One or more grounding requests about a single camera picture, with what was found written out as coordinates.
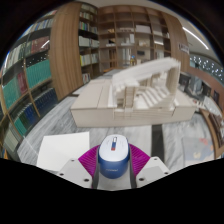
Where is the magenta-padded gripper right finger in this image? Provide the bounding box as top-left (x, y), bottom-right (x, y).
top-left (128, 143), bottom-right (172, 188)

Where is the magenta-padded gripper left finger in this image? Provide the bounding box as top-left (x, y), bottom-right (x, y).
top-left (57, 144), bottom-right (101, 189)

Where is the blue and white computer mouse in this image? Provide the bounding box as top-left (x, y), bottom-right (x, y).
top-left (97, 134), bottom-right (131, 180)

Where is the pastel floral mouse pad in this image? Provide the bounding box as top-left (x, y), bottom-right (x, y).
top-left (181, 136), bottom-right (214, 160)

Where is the white paper sheet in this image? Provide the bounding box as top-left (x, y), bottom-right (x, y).
top-left (36, 131), bottom-right (91, 173)

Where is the large white architectural model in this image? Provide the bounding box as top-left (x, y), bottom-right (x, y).
top-left (70, 57), bottom-right (198, 128)

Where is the dark brown architectural model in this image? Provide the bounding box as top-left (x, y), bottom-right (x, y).
top-left (209, 113), bottom-right (224, 148)

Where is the dark grey box model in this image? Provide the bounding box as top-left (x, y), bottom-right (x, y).
top-left (179, 73), bottom-right (191, 86)
top-left (201, 83), bottom-right (213, 98)

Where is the shelf unit with colourful books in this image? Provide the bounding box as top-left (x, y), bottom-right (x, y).
top-left (0, 9), bottom-right (61, 159)

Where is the group of small ceiling lights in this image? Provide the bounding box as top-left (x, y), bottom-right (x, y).
top-left (189, 54), bottom-right (224, 76)

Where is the narrow wooden book shelf unit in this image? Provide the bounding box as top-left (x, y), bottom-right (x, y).
top-left (78, 3), bottom-right (101, 84)

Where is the wide wooden display shelf unit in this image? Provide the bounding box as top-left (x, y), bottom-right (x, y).
top-left (98, 4), bottom-right (173, 73)

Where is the long ceiling light strip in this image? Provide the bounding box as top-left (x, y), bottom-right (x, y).
top-left (182, 26), bottom-right (210, 51)

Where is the white wall sign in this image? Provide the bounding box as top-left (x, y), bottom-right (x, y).
top-left (178, 43), bottom-right (190, 55)

